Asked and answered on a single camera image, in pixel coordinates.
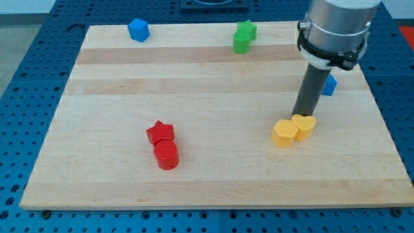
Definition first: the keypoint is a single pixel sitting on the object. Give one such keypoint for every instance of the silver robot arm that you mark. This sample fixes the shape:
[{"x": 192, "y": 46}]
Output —
[{"x": 334, "y": 33}]

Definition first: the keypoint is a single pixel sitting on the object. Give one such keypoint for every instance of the light wooden board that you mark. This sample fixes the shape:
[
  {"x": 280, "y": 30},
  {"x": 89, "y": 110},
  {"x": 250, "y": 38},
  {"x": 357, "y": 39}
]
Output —
[{"x": 96, "y": 154}]

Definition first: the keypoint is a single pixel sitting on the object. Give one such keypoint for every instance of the red star block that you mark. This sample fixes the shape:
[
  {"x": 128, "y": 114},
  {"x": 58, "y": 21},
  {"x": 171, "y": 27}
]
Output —
[{"x": 160, "y": 132}]

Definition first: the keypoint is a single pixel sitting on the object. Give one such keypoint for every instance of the red cylinder block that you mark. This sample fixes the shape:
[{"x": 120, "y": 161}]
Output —
[{"x": 166, "y": 154}]

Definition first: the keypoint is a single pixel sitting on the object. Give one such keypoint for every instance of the yellow hexagon block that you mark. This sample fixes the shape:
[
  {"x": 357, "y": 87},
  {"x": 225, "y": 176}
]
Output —
[{"x": 284, "y": 133}]

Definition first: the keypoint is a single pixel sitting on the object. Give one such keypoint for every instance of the green cylinder block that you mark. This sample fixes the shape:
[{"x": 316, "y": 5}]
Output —
[{"x": 241, "y": 42}]

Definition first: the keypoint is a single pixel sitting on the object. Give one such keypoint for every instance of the green star block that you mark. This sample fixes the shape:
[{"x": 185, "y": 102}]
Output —
[{"x": 249, "y": 27}]

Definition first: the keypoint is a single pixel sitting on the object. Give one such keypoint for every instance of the yellow heart block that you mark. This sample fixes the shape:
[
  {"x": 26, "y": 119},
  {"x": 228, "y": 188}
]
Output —
[{"x": 305, "y": 126}]

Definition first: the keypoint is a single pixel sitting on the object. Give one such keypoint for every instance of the blue cube block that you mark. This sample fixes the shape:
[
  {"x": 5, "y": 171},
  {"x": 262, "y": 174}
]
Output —
[{"x": 138, "y": 30}]

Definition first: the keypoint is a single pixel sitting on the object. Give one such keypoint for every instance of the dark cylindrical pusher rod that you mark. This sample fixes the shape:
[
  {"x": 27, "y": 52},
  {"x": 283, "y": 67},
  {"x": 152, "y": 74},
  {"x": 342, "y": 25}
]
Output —
[{"x": 311, "y": 88}]

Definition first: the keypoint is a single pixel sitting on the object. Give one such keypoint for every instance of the blue triangle block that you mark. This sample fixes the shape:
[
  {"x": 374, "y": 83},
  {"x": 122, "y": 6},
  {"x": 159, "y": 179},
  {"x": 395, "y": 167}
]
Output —
[{"x": 330, "y": 86}]

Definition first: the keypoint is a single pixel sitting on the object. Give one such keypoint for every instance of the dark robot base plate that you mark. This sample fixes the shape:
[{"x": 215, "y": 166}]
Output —
[{"x": 186, "y": 5}]

